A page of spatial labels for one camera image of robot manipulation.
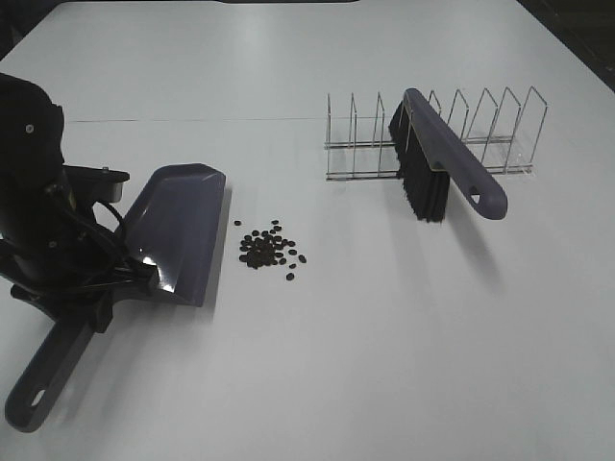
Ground purple hand brush black bristles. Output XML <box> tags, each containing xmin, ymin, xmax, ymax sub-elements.
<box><xmin>388</xmin><ymin>87</ymin><xmax>508</xmax><ymax>223</ymax></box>

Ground pile of coffee beans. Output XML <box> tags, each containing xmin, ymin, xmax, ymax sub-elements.
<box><xmin>237</xmin><ymin>219</ymin><xmax>308</xmax><ymax>281</ymax></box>

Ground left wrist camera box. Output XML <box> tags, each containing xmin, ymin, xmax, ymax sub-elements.
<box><xmin>64</xmin><ymin>165</ymin><xmax>130</xmax><ymax>205</ymax></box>

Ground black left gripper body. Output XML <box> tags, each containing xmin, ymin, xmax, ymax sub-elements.
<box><xmin>1</xmin><ymin>166</ymin><xmax>159</xmax><ymax>332</ymax></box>

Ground chrome wire dish rack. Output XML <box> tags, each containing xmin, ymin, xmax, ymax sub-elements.
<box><xmin>323</xmin><ymin>85</ymin><xmax>550</xmax><ymax>182</ymax></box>

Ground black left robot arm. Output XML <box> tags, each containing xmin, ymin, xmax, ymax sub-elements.
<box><xmin>1</xmin><ymin>74</ymin><xmax>159</xmax><ymax>332</ymax></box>

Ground purple plastic dustpan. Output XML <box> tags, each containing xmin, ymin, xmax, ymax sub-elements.
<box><xmin>4</xmin><ymin>163</ymin><xmax>226</xmax><ymax>432</ymax></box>

